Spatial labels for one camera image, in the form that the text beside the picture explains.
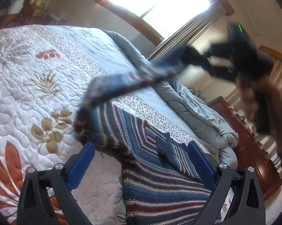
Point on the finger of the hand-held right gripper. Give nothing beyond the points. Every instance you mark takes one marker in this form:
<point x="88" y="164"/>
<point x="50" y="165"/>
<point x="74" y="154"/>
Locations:
<point x="212" y="69"/>
<point x="192" y="54"/>

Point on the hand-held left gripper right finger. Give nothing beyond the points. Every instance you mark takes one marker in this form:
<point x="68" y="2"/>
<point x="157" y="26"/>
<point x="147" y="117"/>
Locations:
<point x="202" y="166"/>

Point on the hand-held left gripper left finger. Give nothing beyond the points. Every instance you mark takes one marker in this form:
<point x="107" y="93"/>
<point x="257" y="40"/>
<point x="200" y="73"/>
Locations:
<point x="81" y="166"/>

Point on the striped knit sweater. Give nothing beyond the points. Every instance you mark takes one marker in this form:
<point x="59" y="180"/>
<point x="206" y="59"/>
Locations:
<point x="155" y="192"/>

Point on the person's right hand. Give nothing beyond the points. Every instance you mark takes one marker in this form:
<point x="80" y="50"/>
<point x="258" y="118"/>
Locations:
<point x="247" y="98"/>

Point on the grey striped curtain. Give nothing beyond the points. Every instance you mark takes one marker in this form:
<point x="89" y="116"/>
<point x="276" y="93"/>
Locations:
<point x="190" y="30"/>

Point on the beige pleated curtain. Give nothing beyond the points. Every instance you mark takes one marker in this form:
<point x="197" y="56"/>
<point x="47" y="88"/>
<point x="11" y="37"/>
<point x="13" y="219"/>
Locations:
<point x="281" y="72"/>

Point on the grey comforter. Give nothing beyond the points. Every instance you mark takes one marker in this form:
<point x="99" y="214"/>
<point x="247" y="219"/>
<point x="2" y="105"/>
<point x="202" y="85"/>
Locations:
<point x="197" y="112"/>

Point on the wooden headboard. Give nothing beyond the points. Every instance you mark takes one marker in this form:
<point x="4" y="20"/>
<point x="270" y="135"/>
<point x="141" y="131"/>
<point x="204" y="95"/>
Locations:
<point x="256" y="159"/>

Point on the wooden framed window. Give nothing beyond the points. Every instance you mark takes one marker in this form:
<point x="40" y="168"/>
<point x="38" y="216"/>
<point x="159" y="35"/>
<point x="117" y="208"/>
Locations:
<point x="159" y="2"/>

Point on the white floral quilt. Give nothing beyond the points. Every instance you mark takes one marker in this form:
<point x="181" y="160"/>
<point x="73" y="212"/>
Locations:
<point x="26" y="86"/>

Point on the wooden curtain rail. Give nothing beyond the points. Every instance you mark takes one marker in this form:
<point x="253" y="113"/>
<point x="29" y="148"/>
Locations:
<point x="276" y="54"/>

